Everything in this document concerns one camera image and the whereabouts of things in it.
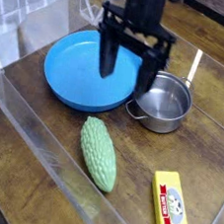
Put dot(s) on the yellow butter brick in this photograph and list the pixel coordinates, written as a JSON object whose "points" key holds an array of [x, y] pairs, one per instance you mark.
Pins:
{"points": [[168, 203]]}

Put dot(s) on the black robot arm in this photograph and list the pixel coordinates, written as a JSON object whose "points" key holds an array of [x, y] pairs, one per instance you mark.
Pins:
{"points": [[137, 27]]}

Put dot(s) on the clear acrylic enclosure wall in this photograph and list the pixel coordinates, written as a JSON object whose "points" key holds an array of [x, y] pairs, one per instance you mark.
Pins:
{"points": [[91, 205]]}

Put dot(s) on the green bitter gourd toy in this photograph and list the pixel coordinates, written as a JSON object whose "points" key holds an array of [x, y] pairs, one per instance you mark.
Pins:
{"points": [[99, 153]]}

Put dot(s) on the blue round tray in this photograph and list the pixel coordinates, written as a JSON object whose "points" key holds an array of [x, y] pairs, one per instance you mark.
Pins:
{"points": [[71, 69]]}

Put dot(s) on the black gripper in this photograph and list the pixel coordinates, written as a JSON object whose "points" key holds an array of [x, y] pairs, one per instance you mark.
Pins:
{"points": [[137, 27]]}

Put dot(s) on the small steel pot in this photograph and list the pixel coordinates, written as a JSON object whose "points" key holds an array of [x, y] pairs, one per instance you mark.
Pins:
{"points": [[163, 108]]}

